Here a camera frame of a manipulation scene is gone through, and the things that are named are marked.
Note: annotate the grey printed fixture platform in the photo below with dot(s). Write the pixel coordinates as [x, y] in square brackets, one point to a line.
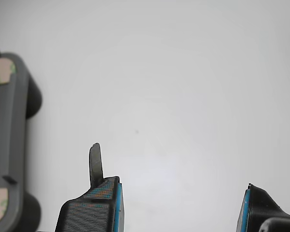
[4, 135]

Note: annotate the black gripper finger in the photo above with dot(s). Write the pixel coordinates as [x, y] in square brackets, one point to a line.
[258, 210]
[87, 215]

